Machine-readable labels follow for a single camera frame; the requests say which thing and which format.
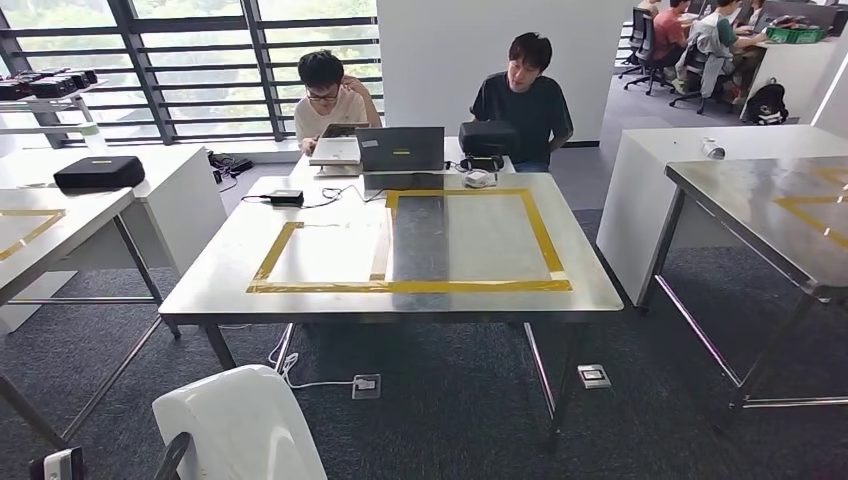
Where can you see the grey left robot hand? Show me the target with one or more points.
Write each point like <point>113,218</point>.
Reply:
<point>173,457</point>

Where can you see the white plastic mirror cover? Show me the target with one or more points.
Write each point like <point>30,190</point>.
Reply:
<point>238,424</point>

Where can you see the steel workbench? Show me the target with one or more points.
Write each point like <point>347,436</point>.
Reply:
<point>742,199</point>
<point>218,285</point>

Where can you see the white shelf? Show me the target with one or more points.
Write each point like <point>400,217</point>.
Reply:
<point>53,104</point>

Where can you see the floor socket plate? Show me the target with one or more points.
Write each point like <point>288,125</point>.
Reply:
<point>366,386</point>
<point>594,376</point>

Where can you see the black power brick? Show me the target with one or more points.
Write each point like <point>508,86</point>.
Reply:
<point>286,197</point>

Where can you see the black zip case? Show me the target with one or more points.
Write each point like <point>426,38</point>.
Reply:
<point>99,173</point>
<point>487,138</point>

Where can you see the black charger pile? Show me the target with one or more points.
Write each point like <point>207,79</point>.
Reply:
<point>235,166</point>

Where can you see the white laptop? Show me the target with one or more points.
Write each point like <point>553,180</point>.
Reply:
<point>334,151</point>

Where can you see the person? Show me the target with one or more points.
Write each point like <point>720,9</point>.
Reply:
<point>669,33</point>
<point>523,106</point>
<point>331,112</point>
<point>649,5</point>
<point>725,30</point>

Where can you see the dark laptop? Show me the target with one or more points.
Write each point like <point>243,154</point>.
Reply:
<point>401,149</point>

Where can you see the small black case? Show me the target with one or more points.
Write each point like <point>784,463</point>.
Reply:
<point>13,89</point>
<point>53,86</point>

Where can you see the white power adapter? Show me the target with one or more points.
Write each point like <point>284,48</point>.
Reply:
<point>480,179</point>

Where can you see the small white roll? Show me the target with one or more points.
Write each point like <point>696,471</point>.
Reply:
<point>714,149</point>

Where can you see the black office chair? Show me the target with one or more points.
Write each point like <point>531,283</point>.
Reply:
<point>692,66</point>
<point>646,46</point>

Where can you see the black backpack white print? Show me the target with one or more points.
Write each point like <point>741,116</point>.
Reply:
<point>766,106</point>

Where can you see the green plastic crate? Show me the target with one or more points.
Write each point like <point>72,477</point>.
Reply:
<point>795,35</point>

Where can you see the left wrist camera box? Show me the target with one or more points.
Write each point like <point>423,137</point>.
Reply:
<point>60,467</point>

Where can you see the yellow tape frame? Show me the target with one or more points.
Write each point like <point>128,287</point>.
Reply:
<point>411,287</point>
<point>805,218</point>

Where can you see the dark window frame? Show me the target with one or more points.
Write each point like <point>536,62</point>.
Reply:
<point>142,66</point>

